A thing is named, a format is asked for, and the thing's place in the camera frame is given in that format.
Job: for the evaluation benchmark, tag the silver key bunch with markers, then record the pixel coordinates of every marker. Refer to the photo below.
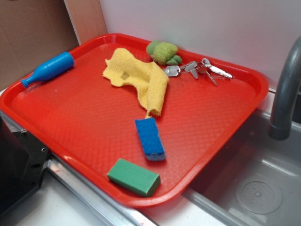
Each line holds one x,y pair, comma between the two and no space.
204,67

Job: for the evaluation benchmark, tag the grey faucet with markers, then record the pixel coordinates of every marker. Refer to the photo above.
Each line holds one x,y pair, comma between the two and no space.
287,102

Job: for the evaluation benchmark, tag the yellow cloth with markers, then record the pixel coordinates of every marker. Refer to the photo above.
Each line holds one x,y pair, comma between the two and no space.
149,80

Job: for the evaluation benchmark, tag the brown cardboard panel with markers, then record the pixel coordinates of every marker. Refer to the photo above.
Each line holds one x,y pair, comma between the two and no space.
32,32

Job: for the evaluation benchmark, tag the blue plastic bottle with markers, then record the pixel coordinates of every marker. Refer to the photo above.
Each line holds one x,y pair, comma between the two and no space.
50,69

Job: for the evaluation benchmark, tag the red plastic tray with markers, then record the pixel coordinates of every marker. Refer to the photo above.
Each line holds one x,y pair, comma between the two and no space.
90,124

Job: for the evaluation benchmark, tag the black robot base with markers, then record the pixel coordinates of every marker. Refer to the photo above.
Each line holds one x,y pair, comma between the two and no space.
23,159

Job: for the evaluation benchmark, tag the green block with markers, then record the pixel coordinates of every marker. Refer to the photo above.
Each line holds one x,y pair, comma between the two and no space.
137,179

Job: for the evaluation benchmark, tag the green plush toy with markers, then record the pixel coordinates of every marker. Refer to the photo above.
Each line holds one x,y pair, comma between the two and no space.
163,53

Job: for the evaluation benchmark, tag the grey sink basin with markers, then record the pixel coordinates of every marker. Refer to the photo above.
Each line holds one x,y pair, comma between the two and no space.
253,180

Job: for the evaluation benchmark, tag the blue sponge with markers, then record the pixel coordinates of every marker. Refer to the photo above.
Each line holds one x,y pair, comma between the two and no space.
150,140

